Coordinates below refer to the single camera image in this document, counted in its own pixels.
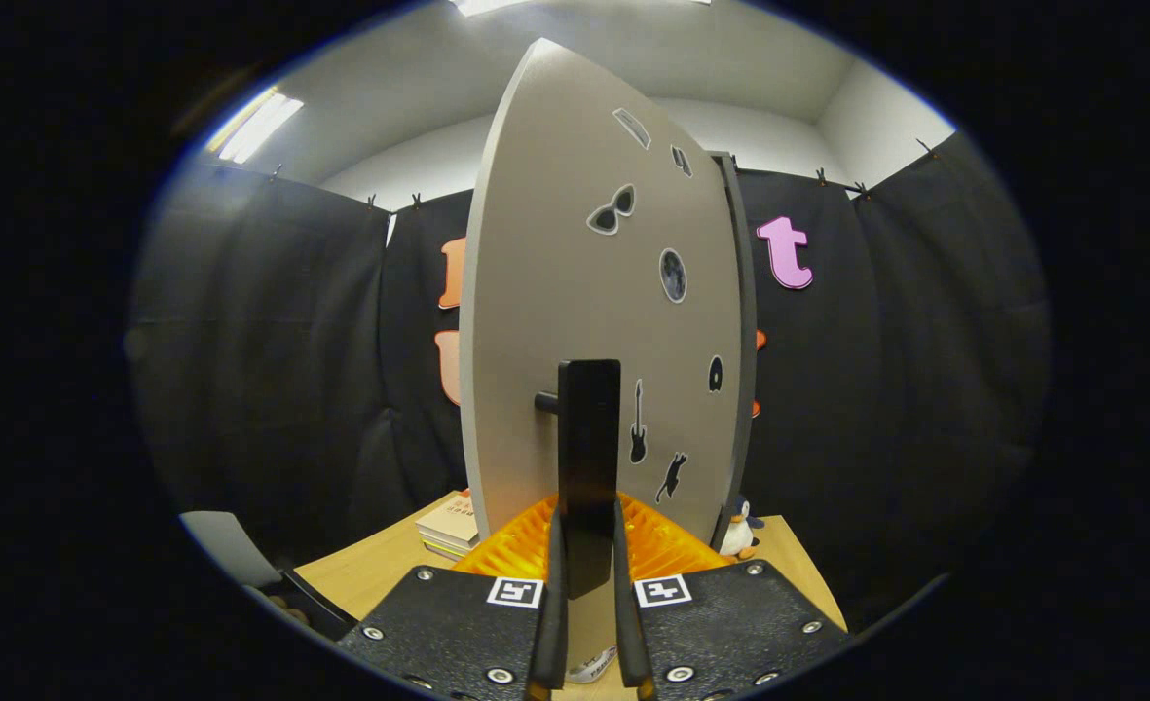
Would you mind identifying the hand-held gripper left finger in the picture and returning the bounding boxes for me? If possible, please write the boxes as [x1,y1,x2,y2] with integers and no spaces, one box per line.
[336,495,571,701]

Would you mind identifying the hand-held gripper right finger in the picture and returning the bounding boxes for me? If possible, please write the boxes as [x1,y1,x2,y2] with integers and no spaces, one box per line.
[613,492,853,701]

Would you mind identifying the white canvas shoe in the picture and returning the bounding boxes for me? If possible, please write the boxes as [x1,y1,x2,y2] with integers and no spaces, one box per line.
[563,643,622,685]

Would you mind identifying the black door handle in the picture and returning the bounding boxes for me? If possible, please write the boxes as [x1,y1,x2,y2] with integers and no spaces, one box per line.
[534,358,624,600]

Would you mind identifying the grey shoe cabinet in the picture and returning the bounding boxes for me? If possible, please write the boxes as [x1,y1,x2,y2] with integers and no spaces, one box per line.
[709,151,760,554]

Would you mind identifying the beige shoe cabinet door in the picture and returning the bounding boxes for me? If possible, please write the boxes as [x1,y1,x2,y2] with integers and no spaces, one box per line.
[458,37,746,683]

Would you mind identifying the stack of books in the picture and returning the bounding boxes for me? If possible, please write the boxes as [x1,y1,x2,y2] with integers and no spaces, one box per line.
[416,490,483,564]

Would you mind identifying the penguin plush toy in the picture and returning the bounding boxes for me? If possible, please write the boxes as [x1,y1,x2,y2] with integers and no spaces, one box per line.
[721,497,765,561]

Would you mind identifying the grey flat panel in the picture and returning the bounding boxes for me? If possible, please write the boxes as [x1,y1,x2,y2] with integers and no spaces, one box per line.
[180,511,283,590]

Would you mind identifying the black backdrop cloth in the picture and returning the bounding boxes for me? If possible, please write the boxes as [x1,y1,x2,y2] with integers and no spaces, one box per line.
[127,131,1053,634]

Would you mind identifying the row of black cloth clips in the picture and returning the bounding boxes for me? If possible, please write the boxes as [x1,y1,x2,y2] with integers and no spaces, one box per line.
[268,136,938,210]

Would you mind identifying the long ceiling light strip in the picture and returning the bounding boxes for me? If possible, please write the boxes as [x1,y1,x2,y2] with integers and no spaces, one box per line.
[206,88,305,165]

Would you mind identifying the rectangular ceiling light panel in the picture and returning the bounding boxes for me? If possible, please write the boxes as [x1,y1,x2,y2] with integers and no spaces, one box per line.
[453,0,712,18]

